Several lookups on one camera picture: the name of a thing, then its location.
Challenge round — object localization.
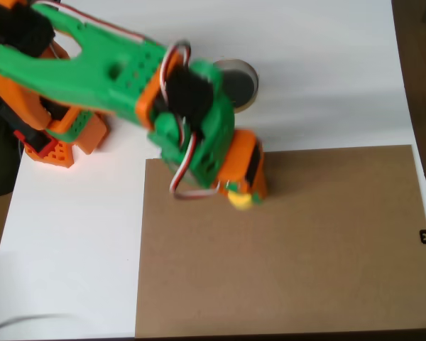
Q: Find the small yellow plastic piece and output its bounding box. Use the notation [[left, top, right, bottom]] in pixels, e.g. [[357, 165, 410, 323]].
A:
[[228, 191, 253, 211]]

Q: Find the round dish with gold rim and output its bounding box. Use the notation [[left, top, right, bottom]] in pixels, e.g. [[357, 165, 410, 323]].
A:
[[212, 58, 261, 114]]

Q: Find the brown fibreboard sheet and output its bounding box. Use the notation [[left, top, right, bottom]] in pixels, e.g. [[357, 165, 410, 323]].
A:
[[134, 144, 426, 338]]

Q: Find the red and black table clamp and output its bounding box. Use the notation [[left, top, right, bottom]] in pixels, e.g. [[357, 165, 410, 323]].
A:
[[0, 102, 58, 157]]

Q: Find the white and red servo cable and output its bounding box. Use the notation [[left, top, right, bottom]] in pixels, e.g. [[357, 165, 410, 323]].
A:
[[168, 131, 231, 200]]

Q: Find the grey cable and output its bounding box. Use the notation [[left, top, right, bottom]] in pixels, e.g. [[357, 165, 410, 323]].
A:
[[0, 314, 75, 341]]

